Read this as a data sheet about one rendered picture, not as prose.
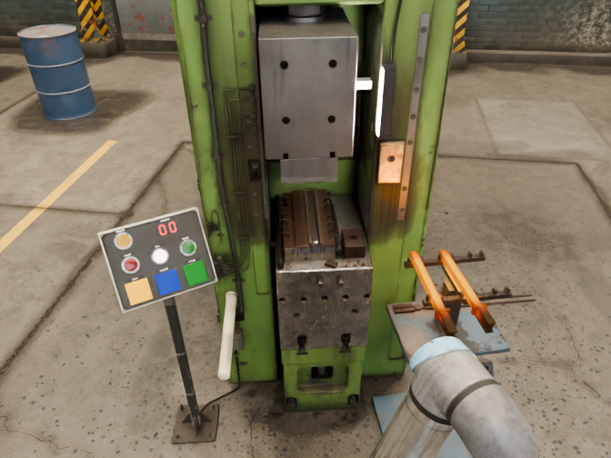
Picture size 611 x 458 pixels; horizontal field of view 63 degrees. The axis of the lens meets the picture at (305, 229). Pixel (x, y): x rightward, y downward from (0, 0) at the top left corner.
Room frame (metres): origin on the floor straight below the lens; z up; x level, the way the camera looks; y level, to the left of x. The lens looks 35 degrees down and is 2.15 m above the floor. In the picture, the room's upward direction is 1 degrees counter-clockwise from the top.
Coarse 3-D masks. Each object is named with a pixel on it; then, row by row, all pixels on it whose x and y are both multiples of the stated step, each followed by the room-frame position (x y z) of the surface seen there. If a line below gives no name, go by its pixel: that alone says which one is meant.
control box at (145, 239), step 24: (168, 216) 1.44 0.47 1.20; (192, 216) 1.46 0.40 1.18; (144, 240) 1.37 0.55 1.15; (168, 240) 1.39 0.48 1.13; (192, 240) 1.42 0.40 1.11; (120, 264) 1.30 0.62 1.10; (144, 264) 1.32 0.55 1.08; (168, 264) 1.34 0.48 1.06; (120, 288) 1.25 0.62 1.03; (192, 288) 1.32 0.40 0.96
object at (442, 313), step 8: (416, 256) 1.47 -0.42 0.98; (416, 264) 1.42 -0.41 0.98; (416, 272) 1.40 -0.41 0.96; (424, 272) 1.38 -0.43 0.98; (424, 280) 1.34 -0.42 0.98; (432, 288) 1.29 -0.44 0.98; (432, 296) 1.25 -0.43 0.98; (432, 304) 1.23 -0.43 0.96; (440, 304) 1.21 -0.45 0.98; (440, 312) 1.17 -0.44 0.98; (448, 312) 1.18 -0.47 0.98; (440, 320) 1.16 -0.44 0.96; (448, 320) 1.13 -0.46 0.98; (448, 328) 1.10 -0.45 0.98
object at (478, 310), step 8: (448, 256) 1.47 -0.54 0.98; (448, 264) 1.42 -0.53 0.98; (456, 272) 1.38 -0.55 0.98; (456, 280) 1.34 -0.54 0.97; (464, 280) 1.33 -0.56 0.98; (464, 288) 1.29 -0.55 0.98; (472, 296) 1.25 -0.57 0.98; (472, 304) 1.22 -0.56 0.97; (480, 304) 1.20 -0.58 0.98; (472, 312) 1.19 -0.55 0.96; (480, 312) 1.17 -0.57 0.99; (488, 312) 1.16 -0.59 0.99; (480, 320) 1.16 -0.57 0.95; (488, 320) 1.13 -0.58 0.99; (488, 328) 1.11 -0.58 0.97
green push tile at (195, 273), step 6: (186, 264) 1.37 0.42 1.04; (192, 264) 1.36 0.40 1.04; (198, 264) 1.37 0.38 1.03; (204, 264) 1.38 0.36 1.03; (186, 270) 1.35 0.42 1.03; (192, 270) 1.35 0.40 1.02; (198, 270) 1.36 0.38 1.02; (204, 270) 1.37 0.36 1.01; (186, 276) 1.34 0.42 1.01; (192, 276) 1.34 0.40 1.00; (198, 276) 1.35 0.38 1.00; (204, 276) 1.35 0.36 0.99; (192, 282) 1.33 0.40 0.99; (198, 282) 1.34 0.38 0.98
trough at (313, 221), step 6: (306, 192) 1.93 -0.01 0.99; (312, 192) 1.93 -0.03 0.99; (306, 198) 1.88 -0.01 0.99; (312, 198) 1.89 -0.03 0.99; (312, 204) 1.83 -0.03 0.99; (312, 210) 1.79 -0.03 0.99; (312, 216) 1.74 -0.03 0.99; (312, 222) 1.70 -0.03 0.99; (312, 228) 1.65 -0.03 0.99; (312, 234) 1.61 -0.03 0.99; (318, 234) 1.60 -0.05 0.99; (312, 240) 1.57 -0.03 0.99; (318, 240) 1.57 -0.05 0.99
